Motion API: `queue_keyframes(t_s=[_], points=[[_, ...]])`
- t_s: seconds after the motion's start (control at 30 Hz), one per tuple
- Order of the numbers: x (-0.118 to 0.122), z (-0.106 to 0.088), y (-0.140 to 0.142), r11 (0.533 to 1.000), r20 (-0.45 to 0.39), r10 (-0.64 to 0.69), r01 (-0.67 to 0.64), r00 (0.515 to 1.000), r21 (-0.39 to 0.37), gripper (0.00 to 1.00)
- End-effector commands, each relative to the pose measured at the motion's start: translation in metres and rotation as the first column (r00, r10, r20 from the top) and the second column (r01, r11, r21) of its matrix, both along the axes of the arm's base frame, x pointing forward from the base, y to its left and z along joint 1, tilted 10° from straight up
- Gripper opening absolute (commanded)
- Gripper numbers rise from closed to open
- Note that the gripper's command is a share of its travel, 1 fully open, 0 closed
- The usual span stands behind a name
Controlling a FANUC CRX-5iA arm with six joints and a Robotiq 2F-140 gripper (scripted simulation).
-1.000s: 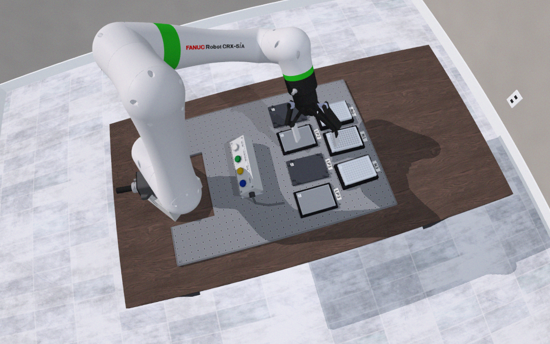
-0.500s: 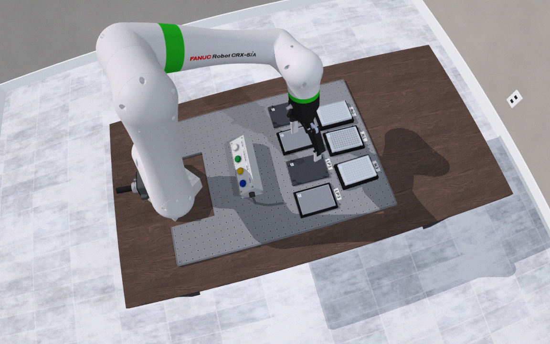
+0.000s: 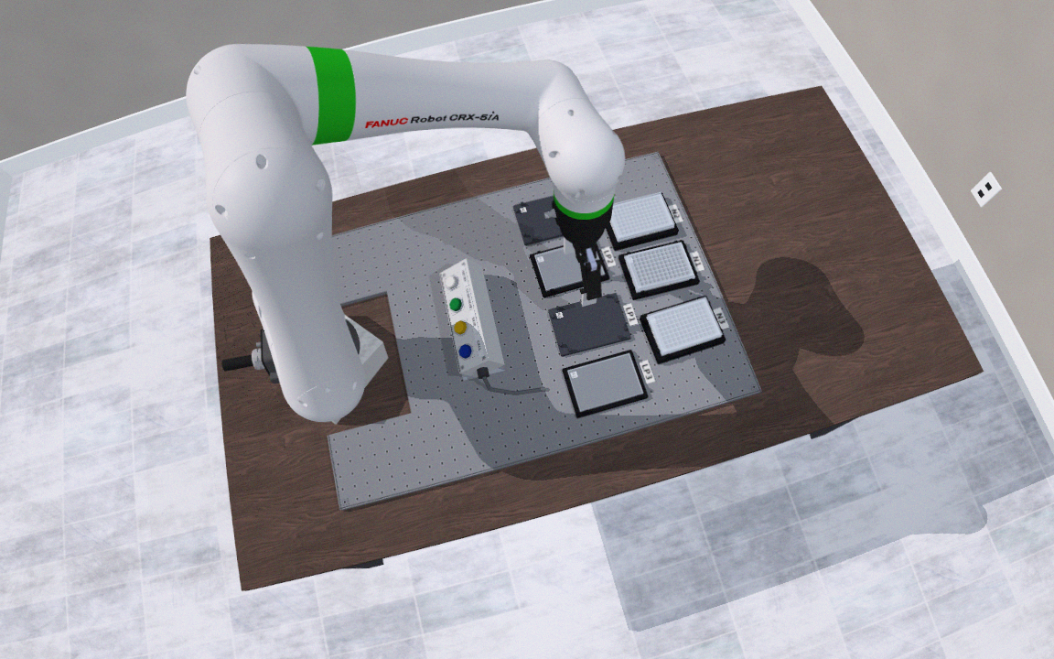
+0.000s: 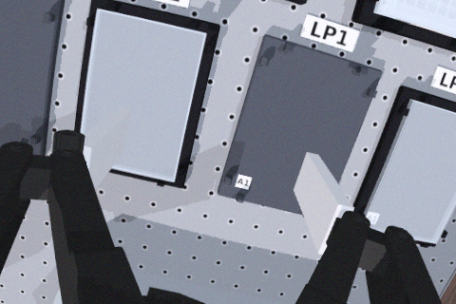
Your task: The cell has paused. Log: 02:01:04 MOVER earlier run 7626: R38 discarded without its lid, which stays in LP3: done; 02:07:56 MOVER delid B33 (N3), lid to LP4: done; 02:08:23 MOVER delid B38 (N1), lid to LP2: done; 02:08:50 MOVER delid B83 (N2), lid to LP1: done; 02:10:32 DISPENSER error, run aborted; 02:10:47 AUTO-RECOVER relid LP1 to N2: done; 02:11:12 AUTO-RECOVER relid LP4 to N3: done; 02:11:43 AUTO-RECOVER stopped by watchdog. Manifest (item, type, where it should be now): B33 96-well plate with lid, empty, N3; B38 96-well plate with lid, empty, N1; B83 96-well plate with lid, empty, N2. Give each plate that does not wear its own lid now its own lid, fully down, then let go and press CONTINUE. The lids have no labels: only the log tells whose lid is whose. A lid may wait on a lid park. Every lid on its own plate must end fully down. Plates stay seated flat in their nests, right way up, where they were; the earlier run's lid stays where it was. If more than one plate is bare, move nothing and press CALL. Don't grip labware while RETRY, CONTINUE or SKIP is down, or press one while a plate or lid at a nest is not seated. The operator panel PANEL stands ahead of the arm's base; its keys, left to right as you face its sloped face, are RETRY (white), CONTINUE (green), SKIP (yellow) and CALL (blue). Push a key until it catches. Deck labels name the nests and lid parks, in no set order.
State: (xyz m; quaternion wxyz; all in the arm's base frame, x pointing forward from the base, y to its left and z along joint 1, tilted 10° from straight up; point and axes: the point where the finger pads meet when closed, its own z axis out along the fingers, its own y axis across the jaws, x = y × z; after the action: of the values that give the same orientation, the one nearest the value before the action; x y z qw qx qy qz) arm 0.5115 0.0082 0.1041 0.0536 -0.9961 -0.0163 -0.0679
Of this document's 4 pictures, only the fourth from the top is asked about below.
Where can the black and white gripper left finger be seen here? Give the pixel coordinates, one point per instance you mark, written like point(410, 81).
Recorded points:
point(91, 270)

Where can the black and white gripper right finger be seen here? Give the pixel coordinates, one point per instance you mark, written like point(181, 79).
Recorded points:
point(395, 270)

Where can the white operator button panel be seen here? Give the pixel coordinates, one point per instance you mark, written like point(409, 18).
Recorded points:
point(201, 293)

